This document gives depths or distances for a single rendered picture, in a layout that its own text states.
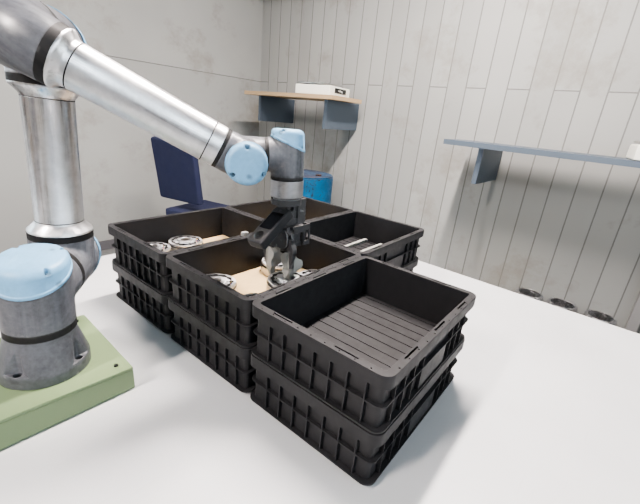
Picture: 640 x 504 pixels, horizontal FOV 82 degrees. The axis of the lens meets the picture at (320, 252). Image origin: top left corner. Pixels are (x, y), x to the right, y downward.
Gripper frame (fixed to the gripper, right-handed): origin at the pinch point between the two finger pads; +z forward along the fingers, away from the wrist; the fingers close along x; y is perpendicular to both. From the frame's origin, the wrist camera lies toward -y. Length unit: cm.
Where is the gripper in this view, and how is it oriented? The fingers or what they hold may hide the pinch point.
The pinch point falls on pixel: (277, 279)
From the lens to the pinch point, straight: 92.0
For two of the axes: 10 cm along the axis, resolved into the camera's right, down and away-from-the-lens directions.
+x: -7.8, -2.6, 5.8
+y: 6.3, -2.2, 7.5
